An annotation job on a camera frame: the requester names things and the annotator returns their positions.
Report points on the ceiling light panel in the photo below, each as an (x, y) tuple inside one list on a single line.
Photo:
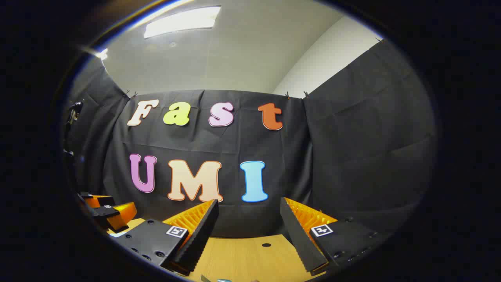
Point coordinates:
[(182, 21), (102, 54)]

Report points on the black backdrop cloth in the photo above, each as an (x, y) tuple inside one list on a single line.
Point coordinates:
[(344, 156)]

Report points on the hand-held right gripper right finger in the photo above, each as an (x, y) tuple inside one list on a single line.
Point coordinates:
[(303, 243)]

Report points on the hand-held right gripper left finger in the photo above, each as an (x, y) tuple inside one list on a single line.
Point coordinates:
[(195, 239)]

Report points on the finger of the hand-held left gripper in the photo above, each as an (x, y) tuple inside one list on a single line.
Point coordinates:
[(123, 215), (98, 200)]

